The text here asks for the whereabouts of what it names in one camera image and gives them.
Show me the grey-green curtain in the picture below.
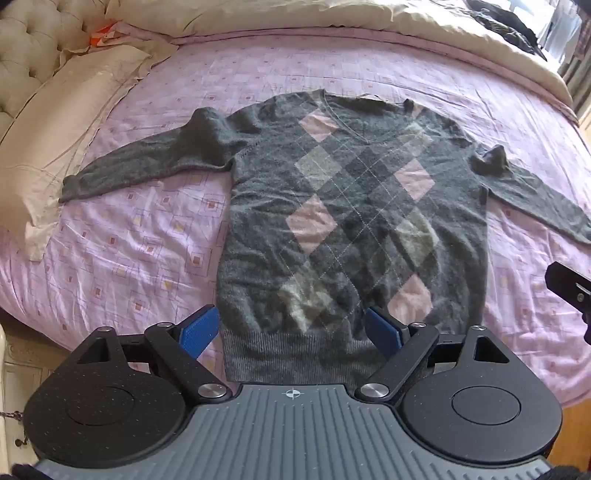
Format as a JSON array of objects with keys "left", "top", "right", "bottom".
[{"left": 556, "top": 18, "right": 591, "bottom": 95}]

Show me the pink patterned bed sheet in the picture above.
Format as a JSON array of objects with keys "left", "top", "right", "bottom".
[{"left": 0, "top": 23, "right": 591, "bottom": 408}]

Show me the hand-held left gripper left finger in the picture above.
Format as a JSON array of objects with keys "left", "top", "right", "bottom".
[{"left": 74, "top": 305, "right": 232, "bottom": 404}]

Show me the cream nightstand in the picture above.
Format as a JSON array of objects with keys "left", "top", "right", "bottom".
[{"left": 0, "top": 318, "right": 62, "bottom": 468}]

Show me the cream pillow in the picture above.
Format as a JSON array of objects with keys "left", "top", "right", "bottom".
[{"left": 0, "top": 44, "right": 154, "bottom": 264}]

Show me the cream duvet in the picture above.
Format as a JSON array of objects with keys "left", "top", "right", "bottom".
[{"left": 105, "top": 0, "right": 579, "bottom": 126}]

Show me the tufted cream headboard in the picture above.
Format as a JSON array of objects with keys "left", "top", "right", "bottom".
[{"left": 0, "top": 0, "right": 112, "bottom": 141}]

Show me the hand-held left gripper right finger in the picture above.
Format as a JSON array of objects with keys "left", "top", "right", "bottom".
[{"left": 355, "top": 305, "right": 511, "bottom": 404}]

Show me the orange cloth item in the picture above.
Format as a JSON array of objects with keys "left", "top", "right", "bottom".
[{"left": 89, "top": 18, "right": 117, "bottom": 48}]

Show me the dark clothes pile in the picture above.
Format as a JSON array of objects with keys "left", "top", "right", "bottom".
[{"left": 465, "top": 0, "right": 548, "bottom": 62}]

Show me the grey argyle sweater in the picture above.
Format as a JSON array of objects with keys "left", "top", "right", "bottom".
[{"left": 59, "top": 91, "right": 591, "bottom": 385}]

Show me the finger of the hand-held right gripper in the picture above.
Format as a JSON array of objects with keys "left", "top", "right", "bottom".
[{"left": 544, "top": 261, "right": 591, "bottom": 346}]

